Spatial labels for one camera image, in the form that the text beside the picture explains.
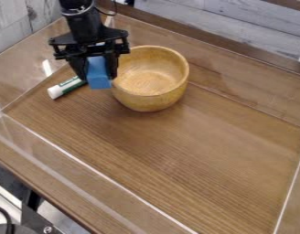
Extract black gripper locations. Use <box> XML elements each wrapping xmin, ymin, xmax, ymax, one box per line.
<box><xmin>49</xmin><ymin>8</ymin><xmax>130</xmax><ymax>80</ymax></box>

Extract blue rectangular block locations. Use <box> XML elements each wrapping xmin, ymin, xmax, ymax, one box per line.
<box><xmin>87</xmin><ymin>57</ymin><xmax>111</xmax><ymax>90</ymax></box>

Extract brown wooden bowl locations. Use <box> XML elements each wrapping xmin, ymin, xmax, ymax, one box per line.
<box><xmin>112</xmin><ymin>45</ymin><xmax>190</xmax><ymax>112</ymax></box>

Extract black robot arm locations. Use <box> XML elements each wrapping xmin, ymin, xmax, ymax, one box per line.
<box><xmin>49</xmin><ymin>0</ymin><xmax>131</xmax><ymax>80</ymax></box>

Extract green and white marker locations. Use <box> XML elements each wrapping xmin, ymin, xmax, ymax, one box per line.
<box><xmin>48</xmin><ymin>77</ymin><xmax>87</xmax><ymax>100</ymax></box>

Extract clear acrylic front barrier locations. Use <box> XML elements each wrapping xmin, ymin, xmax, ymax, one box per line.
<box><xmin>0</xmin><ymin>112</ymin><xmax>198</xmax><ymax>234</ymax></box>

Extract clear acrylic corner bracket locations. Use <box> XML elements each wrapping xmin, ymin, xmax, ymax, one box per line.
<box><xmin>104</xmin><ymin>12</ymin><xmax>115</xmax><ymax>28</ymax></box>

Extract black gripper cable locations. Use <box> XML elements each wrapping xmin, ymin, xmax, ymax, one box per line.
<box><xmin>93</xmin><ymin>0</ymin><xmax>119</xmax><ymax>16</ymax></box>

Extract black metal base plate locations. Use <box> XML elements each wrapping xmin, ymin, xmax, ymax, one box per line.
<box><xmin>21</xmin><ymin>204</ymin><xmax>64</xmax><ymax>234</ymax></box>

